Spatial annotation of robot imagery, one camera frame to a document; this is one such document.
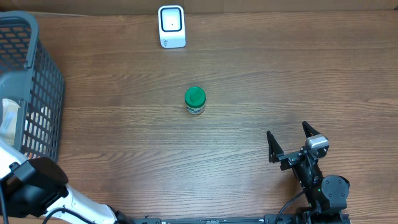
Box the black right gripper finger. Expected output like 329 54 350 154
302 121 320 138
266 131 284 163

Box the green lid jar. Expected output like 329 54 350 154
184 86 206 115

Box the beige clear pouch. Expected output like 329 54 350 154
1 98 20 146

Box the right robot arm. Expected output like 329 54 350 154
264 121 351 223

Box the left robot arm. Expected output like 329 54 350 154
1 140 132 224

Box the white barcode scanner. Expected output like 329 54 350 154
158 5 187 49

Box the grey plastic mesh basket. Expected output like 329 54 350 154
1 11 65 161

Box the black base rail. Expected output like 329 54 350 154
131 214 351 224

